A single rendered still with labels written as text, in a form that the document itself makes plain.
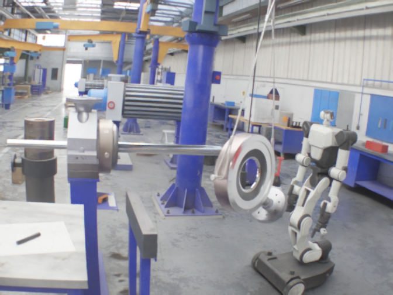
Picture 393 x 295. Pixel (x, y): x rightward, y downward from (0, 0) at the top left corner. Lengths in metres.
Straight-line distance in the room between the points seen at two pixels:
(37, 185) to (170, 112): 3.10
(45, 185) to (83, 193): 1.73
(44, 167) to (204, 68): 2.13
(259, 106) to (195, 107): 5.12
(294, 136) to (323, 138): 5.74
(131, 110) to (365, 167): 4.32
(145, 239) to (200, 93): 2.62
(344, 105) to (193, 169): 3.97
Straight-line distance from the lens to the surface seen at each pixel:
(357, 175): 6.17
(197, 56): 3.97
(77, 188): 2.06
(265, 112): 9.05
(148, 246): 1.63
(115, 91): 5.73
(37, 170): 3.66
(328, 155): 2.56
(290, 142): 8.23
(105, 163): 2.21
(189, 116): 3.99
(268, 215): 1.77
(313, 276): 2.85
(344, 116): 7.12
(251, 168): 5.54
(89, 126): 2.15
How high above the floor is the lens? 1.57
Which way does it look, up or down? 11 degrees down
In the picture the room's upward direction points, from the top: 6 degrees clockwise
